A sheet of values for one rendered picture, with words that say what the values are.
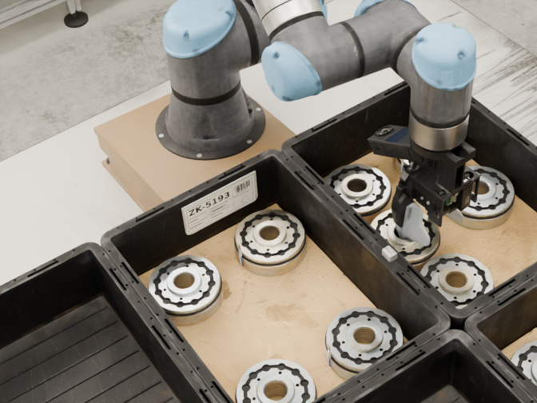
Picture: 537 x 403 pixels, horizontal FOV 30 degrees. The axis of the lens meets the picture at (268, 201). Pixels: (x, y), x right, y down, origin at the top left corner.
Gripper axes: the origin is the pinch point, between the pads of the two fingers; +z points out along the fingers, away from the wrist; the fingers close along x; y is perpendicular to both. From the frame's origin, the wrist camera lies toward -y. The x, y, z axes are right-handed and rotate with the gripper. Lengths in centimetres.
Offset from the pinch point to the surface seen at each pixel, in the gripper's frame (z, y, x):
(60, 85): 85, -164, 15
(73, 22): 84, -187, 34
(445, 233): 2.0, 2.3, 3.6
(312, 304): 2.0, -0.5, -19.7
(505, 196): -0.9, 4.6, 13.3
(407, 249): -1.2, 2.9, -4.8
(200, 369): -8.0, 4.1, -41.0
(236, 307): 2.0, -7.0, -28.0
